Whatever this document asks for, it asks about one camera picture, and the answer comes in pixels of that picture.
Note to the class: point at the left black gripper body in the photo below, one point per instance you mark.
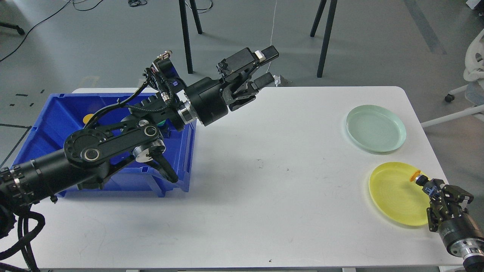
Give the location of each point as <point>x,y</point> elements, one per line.
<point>212,99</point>

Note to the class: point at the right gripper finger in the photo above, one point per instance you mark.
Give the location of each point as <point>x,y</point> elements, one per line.
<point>455,199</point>
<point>436,201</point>

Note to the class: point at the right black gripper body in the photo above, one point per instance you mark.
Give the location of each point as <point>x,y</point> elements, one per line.
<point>460,234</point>

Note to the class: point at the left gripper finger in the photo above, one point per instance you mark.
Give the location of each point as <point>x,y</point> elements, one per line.
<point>238,67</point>
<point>263,81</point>

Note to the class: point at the yellow push button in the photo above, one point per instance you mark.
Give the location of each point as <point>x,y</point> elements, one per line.
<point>86,119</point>
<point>421,180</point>

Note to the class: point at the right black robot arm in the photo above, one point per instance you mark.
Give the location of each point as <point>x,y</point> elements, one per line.
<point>474,260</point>

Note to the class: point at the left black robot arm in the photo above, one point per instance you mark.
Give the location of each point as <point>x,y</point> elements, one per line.
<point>123,132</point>

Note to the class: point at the yellow plate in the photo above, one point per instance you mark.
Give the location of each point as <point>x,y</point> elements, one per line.
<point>396,196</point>

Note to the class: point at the pale green plate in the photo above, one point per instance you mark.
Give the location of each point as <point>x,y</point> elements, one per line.
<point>375,129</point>

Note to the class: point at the black stand legs left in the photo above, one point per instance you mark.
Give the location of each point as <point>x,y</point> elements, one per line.
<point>184,25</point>

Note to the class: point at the black stand legs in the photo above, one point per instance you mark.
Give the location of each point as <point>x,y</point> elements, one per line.
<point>184,25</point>
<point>327,32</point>

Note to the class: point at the black stand legs right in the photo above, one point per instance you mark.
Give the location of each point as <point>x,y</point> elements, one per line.
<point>327,32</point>

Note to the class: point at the white office chair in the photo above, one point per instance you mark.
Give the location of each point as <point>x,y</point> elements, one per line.
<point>473,91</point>

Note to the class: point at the blue plastic bin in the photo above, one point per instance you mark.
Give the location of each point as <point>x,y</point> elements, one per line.
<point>63,114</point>

